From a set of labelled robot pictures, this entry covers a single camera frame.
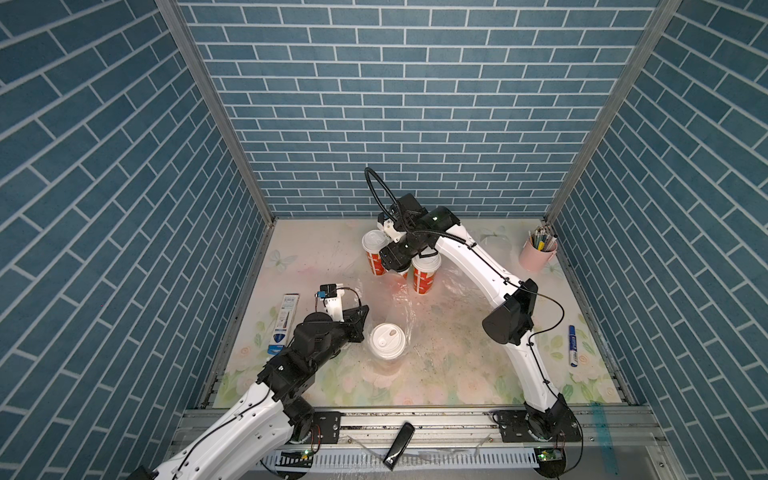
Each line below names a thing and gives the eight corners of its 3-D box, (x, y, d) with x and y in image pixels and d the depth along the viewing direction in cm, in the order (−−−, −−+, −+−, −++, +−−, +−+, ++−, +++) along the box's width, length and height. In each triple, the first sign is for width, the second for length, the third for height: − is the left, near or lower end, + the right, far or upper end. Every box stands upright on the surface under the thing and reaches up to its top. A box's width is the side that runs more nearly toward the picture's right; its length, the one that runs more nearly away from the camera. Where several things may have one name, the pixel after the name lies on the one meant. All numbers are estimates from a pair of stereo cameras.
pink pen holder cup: (521, 273, 108) (538, 242, 95) (516, 257, 112) (532, 226, 99) (545, 273, 108) (566, 242, 95) (539, 258, 112) (558, 226, 99)
